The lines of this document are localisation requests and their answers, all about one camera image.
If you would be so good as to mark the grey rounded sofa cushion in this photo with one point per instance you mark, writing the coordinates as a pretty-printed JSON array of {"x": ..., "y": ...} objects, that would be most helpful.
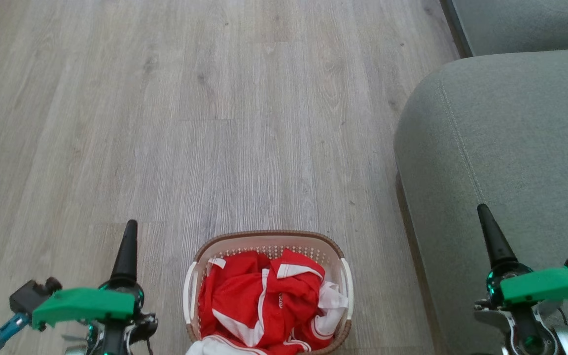
[{"x": 501, "y": 138}]

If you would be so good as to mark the white plastic laundry basket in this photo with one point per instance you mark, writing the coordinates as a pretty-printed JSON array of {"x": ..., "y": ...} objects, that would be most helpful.
[{"x": 264, "y": 240}]

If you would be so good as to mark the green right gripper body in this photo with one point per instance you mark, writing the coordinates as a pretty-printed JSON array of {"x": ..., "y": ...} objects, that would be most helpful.
[{"x": 545, "y": 286}]

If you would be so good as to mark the grey panel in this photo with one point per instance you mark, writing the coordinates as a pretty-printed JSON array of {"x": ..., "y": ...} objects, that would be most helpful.
[{"x": 530, "y": 24}]

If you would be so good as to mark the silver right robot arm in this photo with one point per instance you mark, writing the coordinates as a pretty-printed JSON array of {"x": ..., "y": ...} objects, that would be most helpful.
[{"x": 528, "y": 325}]

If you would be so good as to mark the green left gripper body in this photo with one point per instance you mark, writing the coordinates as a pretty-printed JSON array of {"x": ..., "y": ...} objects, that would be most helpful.
[{"x": 82, "y": 303}]

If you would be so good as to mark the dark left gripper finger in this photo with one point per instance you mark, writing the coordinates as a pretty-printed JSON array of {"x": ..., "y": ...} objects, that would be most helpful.
[{"x": 127, "y": 256}]

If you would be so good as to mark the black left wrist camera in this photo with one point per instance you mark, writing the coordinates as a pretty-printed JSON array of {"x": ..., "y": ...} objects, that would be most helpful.
[{"x": 30, "y": 296}]

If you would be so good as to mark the red jersey with white trim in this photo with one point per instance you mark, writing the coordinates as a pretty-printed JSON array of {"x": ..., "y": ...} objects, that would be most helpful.
[{"x": 244, "y": 301}]

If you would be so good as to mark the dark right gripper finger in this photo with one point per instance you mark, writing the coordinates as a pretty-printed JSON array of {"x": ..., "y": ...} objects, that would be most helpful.
[{"x": 497, "y": 244}]

